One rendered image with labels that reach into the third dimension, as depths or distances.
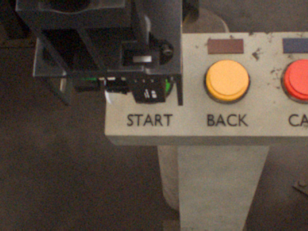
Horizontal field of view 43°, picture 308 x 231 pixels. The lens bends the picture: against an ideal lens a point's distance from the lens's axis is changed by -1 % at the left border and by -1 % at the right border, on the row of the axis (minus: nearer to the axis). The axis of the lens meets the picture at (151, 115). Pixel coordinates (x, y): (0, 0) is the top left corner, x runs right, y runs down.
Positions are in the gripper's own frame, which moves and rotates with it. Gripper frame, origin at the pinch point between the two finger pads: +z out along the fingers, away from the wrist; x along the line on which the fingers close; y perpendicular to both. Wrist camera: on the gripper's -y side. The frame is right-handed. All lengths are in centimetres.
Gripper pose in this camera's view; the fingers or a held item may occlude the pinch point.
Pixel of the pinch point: (142, 54)
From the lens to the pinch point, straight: 33.8
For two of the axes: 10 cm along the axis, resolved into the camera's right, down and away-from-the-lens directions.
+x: 10.0, 0.0, -0.9
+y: -0.2, 9.7, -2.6
